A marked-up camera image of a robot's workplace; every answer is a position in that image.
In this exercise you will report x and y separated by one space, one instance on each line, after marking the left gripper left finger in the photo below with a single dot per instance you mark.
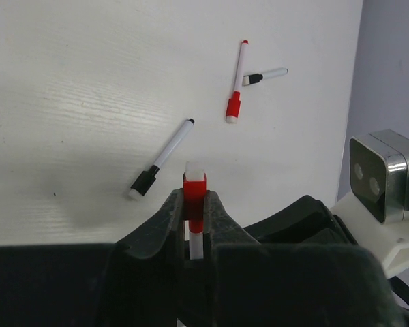
132 282

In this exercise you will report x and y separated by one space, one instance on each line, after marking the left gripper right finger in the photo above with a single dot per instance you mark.
255 284

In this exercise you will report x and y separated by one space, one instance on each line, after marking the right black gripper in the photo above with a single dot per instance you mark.
306 220

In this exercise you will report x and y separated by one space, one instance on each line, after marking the red cap marker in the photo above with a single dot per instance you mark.
194 192
234 103

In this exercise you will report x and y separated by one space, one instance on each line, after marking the black cap marker centre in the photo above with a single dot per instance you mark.
146 179

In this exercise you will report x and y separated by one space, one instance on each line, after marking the black cap marker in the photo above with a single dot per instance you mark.
146 179
258 77

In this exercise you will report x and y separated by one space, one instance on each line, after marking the black cap marker right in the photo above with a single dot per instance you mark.
258 77

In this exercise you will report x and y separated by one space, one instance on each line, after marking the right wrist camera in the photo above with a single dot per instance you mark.
379 174

